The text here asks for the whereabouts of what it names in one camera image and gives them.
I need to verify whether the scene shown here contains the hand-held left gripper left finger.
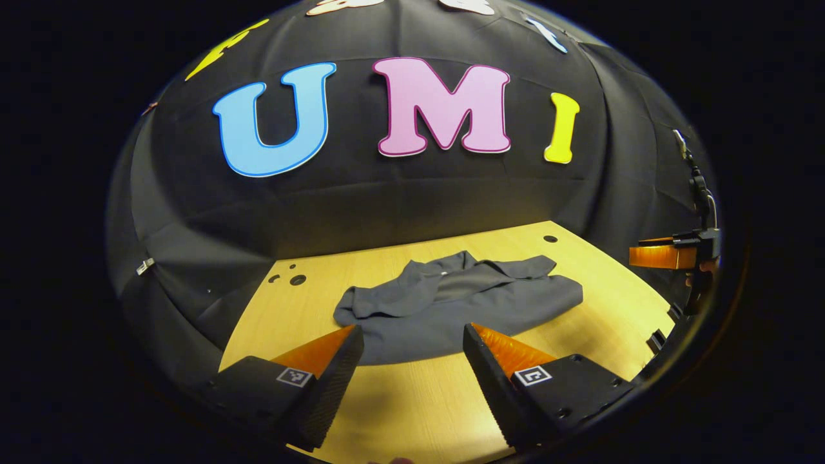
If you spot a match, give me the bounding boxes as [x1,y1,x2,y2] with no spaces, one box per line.
[193,324,365,452]

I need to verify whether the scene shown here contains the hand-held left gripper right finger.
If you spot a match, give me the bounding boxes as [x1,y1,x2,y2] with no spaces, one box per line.
[463,322,636,450]

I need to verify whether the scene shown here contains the grey polo shirt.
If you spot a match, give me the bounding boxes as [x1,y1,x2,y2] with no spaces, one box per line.
[333,251,584,366]

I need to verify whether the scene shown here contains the black backdrop cloth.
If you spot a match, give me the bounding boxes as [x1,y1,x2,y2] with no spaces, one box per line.
[106,0,716,400]

